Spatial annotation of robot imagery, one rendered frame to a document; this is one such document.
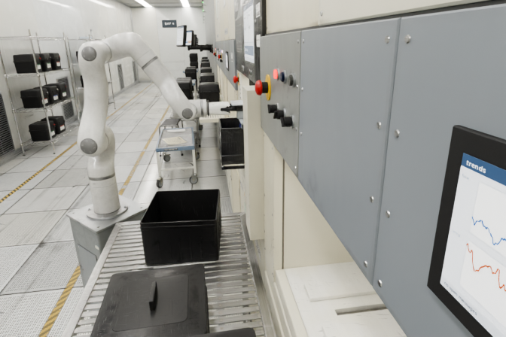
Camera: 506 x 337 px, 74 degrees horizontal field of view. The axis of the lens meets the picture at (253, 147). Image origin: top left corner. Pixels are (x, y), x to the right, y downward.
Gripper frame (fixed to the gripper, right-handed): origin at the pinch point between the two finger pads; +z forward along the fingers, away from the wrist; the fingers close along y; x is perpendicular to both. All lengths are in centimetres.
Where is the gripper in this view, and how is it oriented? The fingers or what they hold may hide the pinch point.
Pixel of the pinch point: (240, 107)
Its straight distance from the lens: 161.0
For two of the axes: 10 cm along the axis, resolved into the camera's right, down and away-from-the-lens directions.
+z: 9.9, -0.6, 1.3
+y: 1.4, 2.9, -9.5
